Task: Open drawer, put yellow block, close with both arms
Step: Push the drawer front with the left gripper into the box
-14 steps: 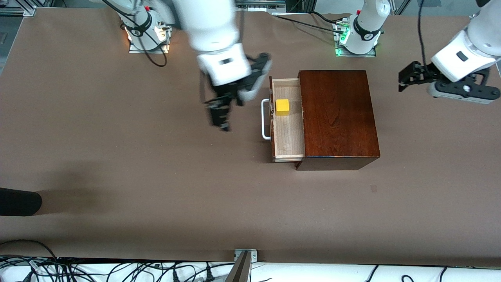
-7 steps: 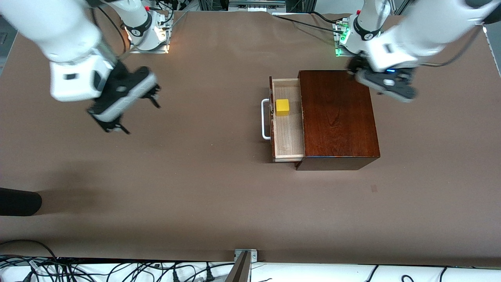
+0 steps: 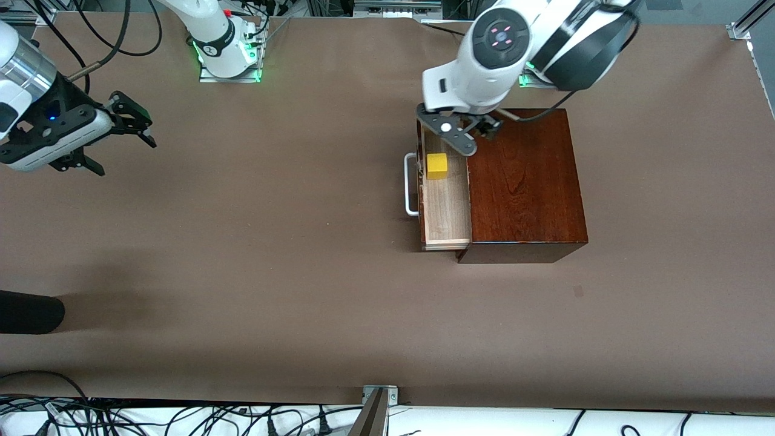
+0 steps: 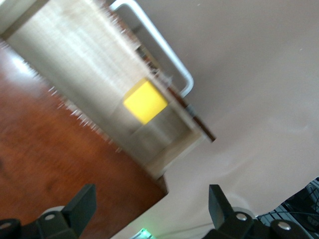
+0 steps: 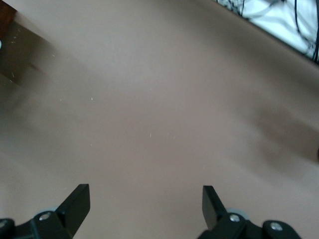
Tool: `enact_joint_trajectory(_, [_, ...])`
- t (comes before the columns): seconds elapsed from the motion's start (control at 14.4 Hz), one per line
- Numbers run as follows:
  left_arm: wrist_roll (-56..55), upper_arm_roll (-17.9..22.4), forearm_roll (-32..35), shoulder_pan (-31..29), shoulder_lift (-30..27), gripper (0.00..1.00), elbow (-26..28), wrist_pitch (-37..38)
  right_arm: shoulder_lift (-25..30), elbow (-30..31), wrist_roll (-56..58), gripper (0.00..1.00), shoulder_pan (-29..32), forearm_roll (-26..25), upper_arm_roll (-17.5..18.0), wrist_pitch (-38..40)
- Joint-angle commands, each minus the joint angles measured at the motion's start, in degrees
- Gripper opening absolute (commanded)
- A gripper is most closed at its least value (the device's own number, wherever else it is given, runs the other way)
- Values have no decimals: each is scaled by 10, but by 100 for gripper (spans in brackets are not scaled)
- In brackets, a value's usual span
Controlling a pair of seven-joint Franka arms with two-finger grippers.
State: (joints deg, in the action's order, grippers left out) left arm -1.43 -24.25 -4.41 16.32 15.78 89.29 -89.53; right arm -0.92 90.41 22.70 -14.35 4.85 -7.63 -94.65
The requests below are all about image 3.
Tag wooden drawer with metal handle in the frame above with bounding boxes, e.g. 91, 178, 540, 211
404, 117, 473, 252

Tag dark wooden drawer cabinet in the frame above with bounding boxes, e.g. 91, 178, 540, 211
457, 108, 589, 265

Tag grey metal device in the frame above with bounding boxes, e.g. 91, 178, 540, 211
353, 0, 443, 19

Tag black cylindrical object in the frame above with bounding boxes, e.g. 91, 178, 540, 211
0, 290, 65, 335

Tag brown table cover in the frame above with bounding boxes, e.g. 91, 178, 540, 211
0, 15, 775, 414

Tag dark metal beam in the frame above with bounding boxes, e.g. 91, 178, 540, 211
348, 388, 388, 436

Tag metal base plate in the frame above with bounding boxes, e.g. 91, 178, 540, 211
199, 33, 263, 84
518, 61, 559, 90

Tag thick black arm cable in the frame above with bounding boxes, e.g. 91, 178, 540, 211
65, 0, 131, 82

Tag thin black cable loop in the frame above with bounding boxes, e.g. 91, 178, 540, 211
76, 0, 164, 58

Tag black cable on table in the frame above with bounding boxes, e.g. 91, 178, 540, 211
431, 22, 474, 38

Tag aluminium frame profile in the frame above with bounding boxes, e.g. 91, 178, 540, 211
727, 0, 775, 41

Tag small metal bracket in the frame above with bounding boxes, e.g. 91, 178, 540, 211
362, 385, 399, 405

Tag tangled black cables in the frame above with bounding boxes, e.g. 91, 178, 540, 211
0, 397, 364, 436

